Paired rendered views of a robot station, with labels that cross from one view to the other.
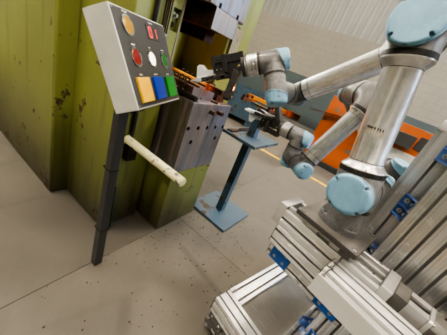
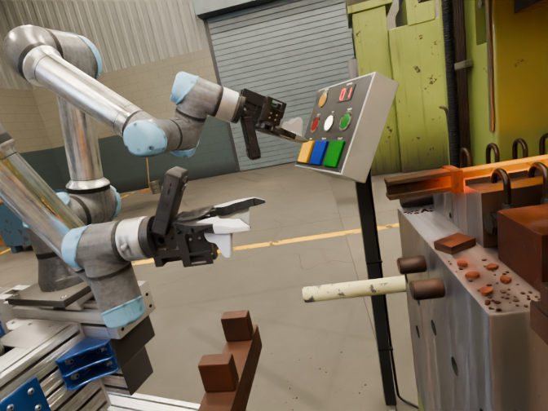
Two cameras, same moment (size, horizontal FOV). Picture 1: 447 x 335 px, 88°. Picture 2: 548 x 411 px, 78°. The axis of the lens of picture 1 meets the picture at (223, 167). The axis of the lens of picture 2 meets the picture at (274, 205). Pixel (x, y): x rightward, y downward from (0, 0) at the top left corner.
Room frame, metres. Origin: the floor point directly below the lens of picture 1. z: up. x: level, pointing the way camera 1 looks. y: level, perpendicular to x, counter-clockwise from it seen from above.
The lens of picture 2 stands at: (1.77, -0.16, 1.13)
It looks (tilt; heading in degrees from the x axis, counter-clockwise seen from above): 14 degrees down; 163
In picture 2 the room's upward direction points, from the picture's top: 11 degrees counter-clockwise
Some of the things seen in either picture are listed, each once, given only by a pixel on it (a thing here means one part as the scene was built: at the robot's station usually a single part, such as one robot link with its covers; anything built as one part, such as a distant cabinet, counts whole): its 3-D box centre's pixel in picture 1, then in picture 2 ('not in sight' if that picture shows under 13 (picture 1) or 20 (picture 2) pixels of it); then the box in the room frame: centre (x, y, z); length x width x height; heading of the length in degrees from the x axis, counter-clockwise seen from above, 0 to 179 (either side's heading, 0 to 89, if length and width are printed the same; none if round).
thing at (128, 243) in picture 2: (286, 129); (139, 239); (1.15, -0.22, 0.98); 0.08 x 0.05 x 0.08; 153
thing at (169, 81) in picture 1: (169, 86); (335, 154); (0.92, 0.32, 1.01); 0.07 x 0.05 x 0.07; 178
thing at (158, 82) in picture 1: (158, 88); (320, 152); (0.82, 0.32, 1.01); 0.07 x 0.05 x 0.07; 178
